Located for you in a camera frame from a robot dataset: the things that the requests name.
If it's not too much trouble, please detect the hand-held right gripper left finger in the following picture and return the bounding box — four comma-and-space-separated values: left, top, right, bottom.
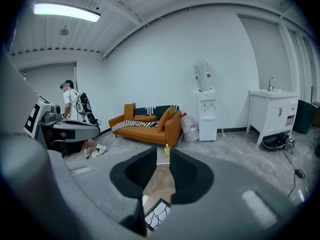
47, 145, 159, 236

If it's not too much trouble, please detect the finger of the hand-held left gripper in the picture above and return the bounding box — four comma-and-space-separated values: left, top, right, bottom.
53, 120, 101, 143

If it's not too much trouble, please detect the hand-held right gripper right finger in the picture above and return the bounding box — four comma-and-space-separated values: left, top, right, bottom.
151, 147, 299, 240

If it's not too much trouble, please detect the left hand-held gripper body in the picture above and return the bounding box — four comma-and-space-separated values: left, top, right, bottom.
23, 91, 63, 139

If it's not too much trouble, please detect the black-framed white printed card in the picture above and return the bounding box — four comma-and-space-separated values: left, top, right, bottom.
142, 195, 173, 233

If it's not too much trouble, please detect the black white striped blanket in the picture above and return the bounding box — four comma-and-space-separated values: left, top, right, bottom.
111, 119, 161, 132

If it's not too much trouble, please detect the square orange cushion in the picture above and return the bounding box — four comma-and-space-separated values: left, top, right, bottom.
123, 103, 136, 122

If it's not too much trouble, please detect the orange sofa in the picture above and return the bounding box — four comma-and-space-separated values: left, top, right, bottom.
108, 103, 183, 148

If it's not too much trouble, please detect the long orange cushion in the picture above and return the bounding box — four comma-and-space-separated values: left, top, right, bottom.
133, 114, 159, 123

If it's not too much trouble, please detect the black throw with white bars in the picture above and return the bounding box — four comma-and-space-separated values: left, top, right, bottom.
133, 104, 180, 122

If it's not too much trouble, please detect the black round floor device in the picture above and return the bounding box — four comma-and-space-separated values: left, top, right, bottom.
262, 133, 287, 151

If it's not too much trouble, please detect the empty clear water jug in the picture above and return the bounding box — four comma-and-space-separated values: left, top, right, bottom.
180, 112, 200, 143

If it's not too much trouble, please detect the large orange cushion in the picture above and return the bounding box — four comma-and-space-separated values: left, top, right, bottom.
157, 105, 176, 134

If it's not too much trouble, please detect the white water dispenser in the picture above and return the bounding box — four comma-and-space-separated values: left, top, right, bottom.
198, 88, 218, 143

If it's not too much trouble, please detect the grey device on floor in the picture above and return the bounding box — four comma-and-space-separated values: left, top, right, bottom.
284, 133, 296, 149

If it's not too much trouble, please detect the white sink cabinet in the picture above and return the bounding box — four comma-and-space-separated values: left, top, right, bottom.
246, 88, 299, 146

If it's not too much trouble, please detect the long ceiling light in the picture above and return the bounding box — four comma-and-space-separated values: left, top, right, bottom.
33, 3, 102, 23

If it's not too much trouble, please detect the dark green bin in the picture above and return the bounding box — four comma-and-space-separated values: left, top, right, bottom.
293, 99, 317, 135

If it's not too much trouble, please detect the chrome faucet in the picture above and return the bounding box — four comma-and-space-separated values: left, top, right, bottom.
267, 77, 277, 93

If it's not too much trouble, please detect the clear water bottle red label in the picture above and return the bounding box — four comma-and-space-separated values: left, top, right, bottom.
193, 58, 213, 93

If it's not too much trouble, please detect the black power adapter cable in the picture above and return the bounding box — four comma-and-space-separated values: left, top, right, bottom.
280, 148, 307, 200

